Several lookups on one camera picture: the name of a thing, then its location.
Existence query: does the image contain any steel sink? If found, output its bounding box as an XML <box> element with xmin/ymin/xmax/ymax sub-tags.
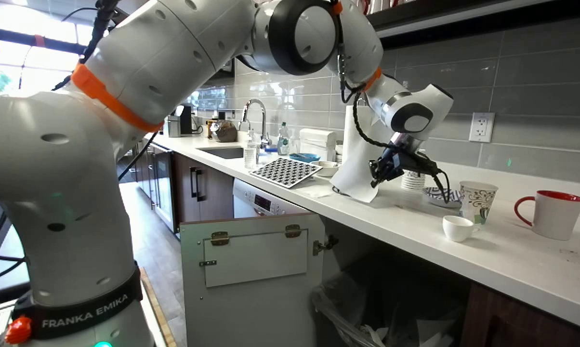
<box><xmin>197</xmin><ymin>144</ymin><xmax>247</xmax><ymax>161</ymax></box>

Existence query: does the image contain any white paper towel sheet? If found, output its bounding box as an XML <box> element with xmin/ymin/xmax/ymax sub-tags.
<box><xmin>330</xmin><ymin>130</ymin><xmax>403</xmax><ymax>206</ymax></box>

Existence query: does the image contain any blue bowl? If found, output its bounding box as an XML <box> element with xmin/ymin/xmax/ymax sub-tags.
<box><xmin>287</xmin><ymin>150</ymin><xmax>322</xmax><ymax>163</ymax></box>

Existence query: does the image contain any black white checkered board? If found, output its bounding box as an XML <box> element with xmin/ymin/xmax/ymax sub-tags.
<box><xmin>249</xmin><ymin>156</ymin><xmax>324</xmax><ymax>190</ymax></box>

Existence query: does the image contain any black coffee machine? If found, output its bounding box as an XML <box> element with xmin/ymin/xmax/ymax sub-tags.
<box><xmin>164</xmin><ymin>102</ymin><xmax>197</xmax><ymax>138</ymax></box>

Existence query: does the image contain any white bowl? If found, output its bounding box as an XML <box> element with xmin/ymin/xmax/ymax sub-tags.
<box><xmin>316</xmin><ymin>159</ymin><xmax>339</xmax><ymax>179</ymax></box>

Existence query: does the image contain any black undercounter appliance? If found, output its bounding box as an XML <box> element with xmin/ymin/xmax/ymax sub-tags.
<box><xmin>137</xmin><ymin>142</ymin><xmax>177</xmax><ymax>233</ymax></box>

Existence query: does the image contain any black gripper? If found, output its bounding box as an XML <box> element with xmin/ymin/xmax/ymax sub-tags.
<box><xmin>368</xmin><ymin>144</ymin><xmax>441</xmax><ymax>190</ymax></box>

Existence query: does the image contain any stack of folded paper towels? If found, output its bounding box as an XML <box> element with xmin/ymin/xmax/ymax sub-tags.
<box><xmin>299</xmin><ymin>127</ymin><xmax>333</xmax><ymax>157</ymax></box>

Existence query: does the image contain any glass jar at left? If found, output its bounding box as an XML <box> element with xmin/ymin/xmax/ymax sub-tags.
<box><xmin>276</xmin><ymin>119</ymin><xmax>293</xmax><ymax>157</ymax></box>

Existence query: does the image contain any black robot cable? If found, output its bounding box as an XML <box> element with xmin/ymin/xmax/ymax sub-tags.
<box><xmin>335</xmin><ymin>36</ymin><xmax>393</xmax><ymax>154</ymax></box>

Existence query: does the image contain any white wall outlet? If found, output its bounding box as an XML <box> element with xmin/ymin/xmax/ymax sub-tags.
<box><xmin>468</xmin><ymin>111</ymin><xmax>497</xmax><ymax>144</ymax></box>

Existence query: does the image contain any open cabinet door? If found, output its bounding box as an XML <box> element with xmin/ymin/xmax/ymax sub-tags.
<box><xmin>179</xmin><ymin>213</ymin><xmax>331</xmax><ymax>347</ymax></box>

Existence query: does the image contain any grey trash bin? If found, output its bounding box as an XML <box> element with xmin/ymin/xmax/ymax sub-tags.
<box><xmin>308</xmin><ymin>252</ymin><xmax>474</xmax><ymax>347</ymax></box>

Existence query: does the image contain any chrome faucet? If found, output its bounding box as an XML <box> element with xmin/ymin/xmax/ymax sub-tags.
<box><xmin>239</xmin><ymin>96</ymin><xmax>270</xmax><ymax>144</ymax></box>

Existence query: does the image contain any clear plastic water bottle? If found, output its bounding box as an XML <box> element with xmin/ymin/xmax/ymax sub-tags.
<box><xmin>243</xmin><ymin>125</ymin><xmax>262</xmax><ymax>171</ymax></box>

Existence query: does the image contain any stainless dishwasher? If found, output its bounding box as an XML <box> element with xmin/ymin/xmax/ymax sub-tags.
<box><xmin>231</xmin><ymin>177</ymin><xmax>314</xmax><ymax>219</ymax></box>

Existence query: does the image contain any small white cup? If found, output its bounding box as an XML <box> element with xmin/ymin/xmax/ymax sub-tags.
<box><xmin>441</xmin><ymin>213</ymin><xmax>476</xmax><ymax>244</ymax></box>

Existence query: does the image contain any black wall shelf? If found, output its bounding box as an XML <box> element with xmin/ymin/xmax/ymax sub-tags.
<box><xmin>364</xmin><ymin>0</ymin><xmax>580</xmax><ymax>50</ymax></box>

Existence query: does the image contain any tall patterned paper cup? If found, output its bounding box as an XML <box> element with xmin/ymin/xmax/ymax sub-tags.
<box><xmin>401</xmin><ymin>167</ymin><xmax>428</xmax><ymax>192</ymax></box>

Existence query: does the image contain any black mount bar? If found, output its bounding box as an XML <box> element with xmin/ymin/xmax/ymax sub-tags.
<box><xmin>0</xmin><ymin>13</ymin><xmax>79</xmax><ymax>57</ymax></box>

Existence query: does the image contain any dark wood cabinet door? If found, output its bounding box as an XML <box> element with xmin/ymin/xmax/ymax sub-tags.
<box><xmin>172</xmin><ymin>152</ymin><xmax>235</xmax><ymax>225</ymax></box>
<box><xmin>459</xmin><ymin>281</ymin><xmax>580</xmax><ymax>347</ymax></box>

